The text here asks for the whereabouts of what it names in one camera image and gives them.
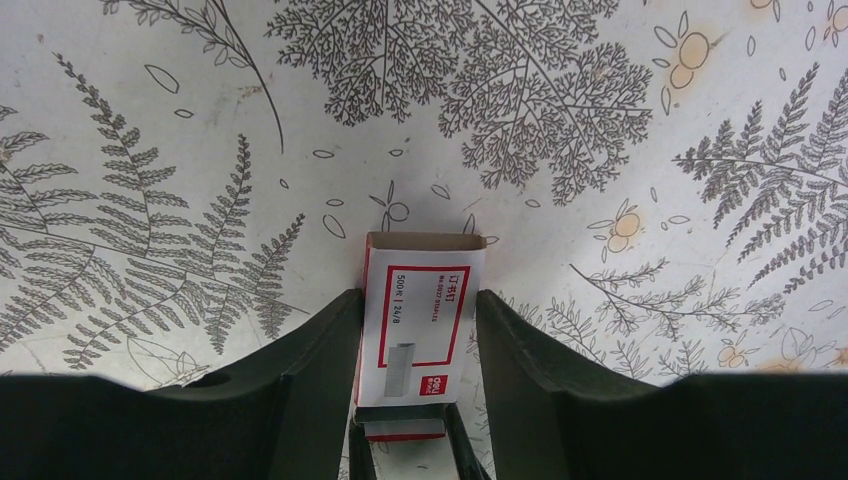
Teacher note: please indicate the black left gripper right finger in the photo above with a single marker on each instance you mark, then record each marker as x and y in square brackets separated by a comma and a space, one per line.
[555, 414]

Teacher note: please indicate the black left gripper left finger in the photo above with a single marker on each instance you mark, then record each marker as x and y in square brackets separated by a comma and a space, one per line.
[278, 413]

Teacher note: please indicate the staple tray with staples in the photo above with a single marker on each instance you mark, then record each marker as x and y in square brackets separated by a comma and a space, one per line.
[402, 423]

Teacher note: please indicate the floral tablecloth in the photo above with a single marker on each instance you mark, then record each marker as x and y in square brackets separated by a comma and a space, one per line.
[662, 185]

